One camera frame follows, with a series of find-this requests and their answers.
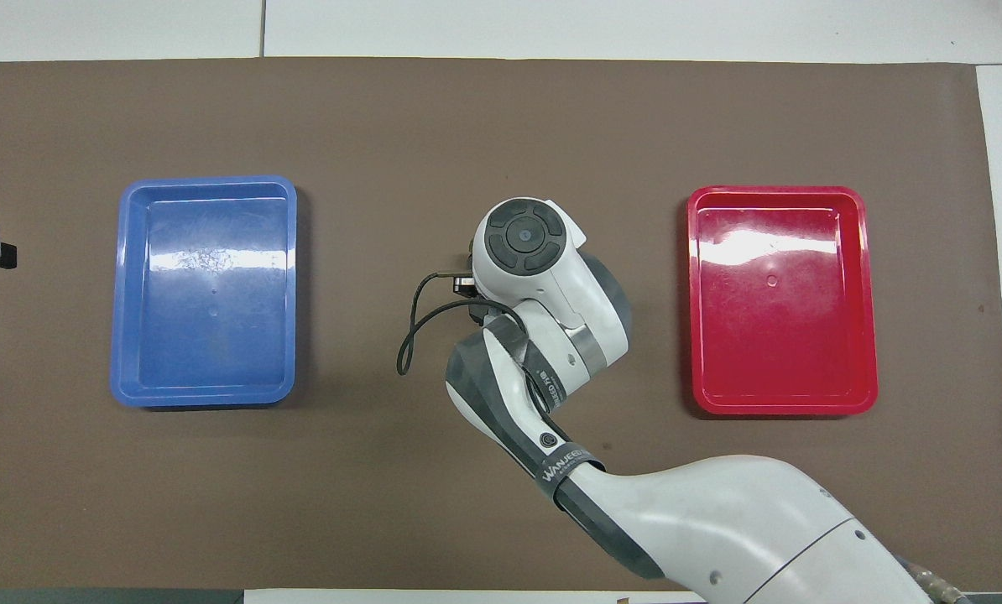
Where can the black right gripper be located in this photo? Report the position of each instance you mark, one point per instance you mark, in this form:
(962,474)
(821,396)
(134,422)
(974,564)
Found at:
(465,285)

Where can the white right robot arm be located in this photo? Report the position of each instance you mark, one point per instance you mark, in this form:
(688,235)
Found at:
(719,520)

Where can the brown table mat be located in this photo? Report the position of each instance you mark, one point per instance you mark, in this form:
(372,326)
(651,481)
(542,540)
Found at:
(367,486)

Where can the blue plastic tray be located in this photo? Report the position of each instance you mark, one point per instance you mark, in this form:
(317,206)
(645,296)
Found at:
(207,310)

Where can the red plastic tray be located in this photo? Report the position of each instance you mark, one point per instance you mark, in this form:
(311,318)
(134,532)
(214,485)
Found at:
(782,319)

